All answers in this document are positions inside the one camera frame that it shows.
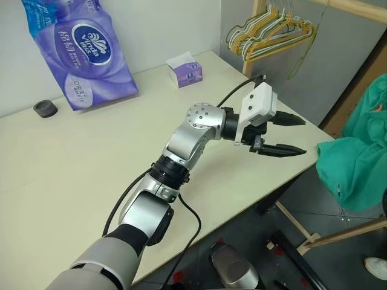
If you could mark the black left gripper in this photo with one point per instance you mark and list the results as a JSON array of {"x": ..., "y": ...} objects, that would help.
[{"x": 252, "y": 134}]

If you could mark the teal green shorts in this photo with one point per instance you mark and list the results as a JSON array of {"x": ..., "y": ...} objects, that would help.
[{"x": 353, "y": 169}]

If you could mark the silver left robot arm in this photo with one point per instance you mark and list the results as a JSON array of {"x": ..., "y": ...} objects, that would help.
[{"x": 187, "y": 142}]

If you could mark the thin green dangling hanger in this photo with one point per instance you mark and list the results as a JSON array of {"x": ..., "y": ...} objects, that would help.
[{"x": 297, "y": 65}]

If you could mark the black table leg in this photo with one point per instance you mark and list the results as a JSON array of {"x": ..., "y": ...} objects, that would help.
[{"x": 269, "y": 199}]

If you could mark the wooden clothes rack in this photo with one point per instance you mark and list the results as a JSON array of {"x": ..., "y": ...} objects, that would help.
[{"x": 252, "y": 36}]

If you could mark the small purple tissue box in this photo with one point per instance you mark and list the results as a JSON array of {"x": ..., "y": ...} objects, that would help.
[{"x": 189, "y": 75}]

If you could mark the dark grey rounded shape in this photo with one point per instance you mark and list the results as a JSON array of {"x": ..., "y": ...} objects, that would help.
[{"x": 232, "y": 269}]

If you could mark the white shoe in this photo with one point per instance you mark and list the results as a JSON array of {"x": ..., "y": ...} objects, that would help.
[{"x": 376, "y": 267}]

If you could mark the purple Vinda tissue pack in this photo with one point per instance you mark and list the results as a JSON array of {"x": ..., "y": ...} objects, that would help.
[{"x": 78, "y": 60}]

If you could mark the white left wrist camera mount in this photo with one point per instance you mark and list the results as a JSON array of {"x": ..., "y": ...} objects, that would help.
[{"x": 260, "y": 102}]

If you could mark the black floor rail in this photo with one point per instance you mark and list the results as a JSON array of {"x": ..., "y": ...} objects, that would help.
[{"x": 296, "y": 259}]

